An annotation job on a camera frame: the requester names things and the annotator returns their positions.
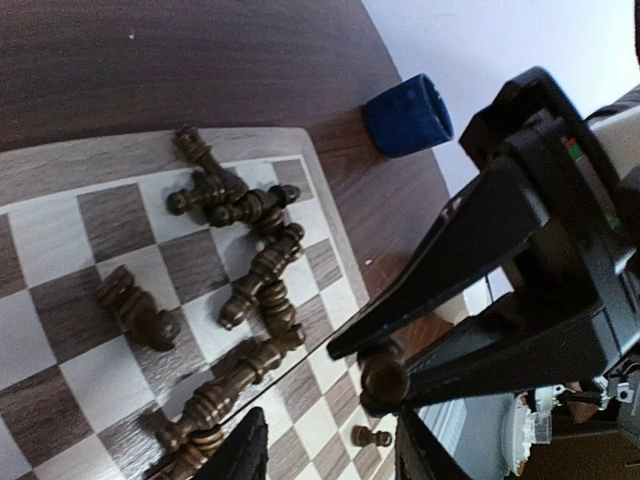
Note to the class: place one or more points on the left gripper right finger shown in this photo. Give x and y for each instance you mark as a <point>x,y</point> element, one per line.
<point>418,453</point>

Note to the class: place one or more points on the dark pawn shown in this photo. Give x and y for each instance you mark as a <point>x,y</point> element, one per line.
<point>384,380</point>
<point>362,436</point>

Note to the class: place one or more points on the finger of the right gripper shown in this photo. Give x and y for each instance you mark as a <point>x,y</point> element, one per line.
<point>513,348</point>

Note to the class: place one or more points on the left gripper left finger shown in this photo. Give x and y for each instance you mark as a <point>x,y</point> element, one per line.
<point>243,455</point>

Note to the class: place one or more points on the dark blue mug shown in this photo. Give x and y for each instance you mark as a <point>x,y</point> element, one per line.
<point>408,118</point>

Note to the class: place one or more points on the pile of dark chess pieces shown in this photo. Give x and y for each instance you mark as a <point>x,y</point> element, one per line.
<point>225,199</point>

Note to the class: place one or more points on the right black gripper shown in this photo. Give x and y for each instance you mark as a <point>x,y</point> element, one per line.
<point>530,209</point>

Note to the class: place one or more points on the wooden chess board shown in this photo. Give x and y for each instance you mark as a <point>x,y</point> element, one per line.
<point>109,306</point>

